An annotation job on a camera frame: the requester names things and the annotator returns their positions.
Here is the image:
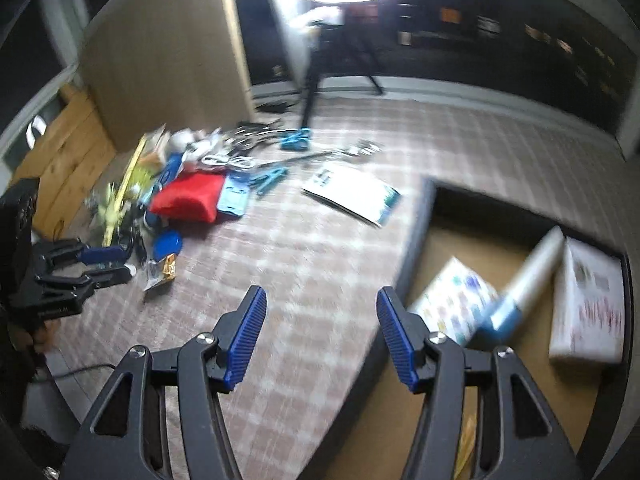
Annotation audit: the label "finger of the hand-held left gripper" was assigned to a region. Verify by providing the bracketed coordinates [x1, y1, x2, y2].
[49, 266, 137, 295]
[41, 240, 128, 267]

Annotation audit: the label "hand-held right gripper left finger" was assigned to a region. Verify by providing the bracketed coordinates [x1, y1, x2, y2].
[57, 285, 268, 480]

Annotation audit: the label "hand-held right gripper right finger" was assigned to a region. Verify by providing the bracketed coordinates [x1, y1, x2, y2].
[376, 287, 586, 480]

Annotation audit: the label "red cloth pouch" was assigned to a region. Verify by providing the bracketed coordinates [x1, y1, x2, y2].
[149, 172, 226, 223]

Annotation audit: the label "dark storage container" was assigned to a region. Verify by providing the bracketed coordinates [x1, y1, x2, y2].
[400, 177, 633, 480]

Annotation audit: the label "gold snack packet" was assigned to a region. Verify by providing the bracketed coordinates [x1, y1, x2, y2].
[142, 254, 178, 292]

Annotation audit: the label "yellow plastic ruler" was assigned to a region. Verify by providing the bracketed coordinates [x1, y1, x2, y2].
[102, 135, 149, 247]

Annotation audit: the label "blue round lid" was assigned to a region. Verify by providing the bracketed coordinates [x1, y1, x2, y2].
[152, 230, 183, 261]

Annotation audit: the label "white box with coloured dots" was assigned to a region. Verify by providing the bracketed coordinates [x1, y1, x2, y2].
[407, 256, 501, 348]

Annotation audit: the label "yellow-green bag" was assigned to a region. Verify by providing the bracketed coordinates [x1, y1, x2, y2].
[127, 165, 156, 196]

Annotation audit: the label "wooden cabinet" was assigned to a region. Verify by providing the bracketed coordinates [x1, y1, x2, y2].
[10, 85, 118, 238]

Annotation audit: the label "blue printed packet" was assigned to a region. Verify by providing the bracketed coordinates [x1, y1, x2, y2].
[159, 155, 183, 188]

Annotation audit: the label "cardboard box with white label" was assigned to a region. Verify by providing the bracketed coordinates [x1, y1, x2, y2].
[145, 125, 171, 166]

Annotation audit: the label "pale grey round object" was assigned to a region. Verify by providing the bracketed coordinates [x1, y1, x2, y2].
[167, 130, 196, 153]

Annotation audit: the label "light blue card holder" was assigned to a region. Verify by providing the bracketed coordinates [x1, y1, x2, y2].
[216, 172, 251, 218]

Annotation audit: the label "white bundle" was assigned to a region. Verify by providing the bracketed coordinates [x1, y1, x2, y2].
[187, 152, 253, 171]

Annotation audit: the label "white booklet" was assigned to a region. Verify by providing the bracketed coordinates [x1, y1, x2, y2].
[301, 165, 402, 228]

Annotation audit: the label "white tube with blue cap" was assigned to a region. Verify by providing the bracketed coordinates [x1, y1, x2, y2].
[477, 225, 566, 348]

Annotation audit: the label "metal scissors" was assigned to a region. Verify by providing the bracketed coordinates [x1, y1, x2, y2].
[227, 120, 283, 148]

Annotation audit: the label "white box with red print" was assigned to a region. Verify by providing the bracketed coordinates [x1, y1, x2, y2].
[547, 237, 626, 363]

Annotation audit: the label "large beige wooden board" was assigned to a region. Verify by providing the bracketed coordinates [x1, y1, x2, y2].
[80, 0, 253, 153]

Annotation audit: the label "teal clamp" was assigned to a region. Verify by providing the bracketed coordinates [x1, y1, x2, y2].
[280, 129, 312, 152]

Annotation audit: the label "black tripod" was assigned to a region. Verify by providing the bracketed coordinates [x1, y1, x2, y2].
[299, 25, 385, 131]

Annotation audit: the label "black cable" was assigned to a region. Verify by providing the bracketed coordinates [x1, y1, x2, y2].
[35, 364, 121, 386]

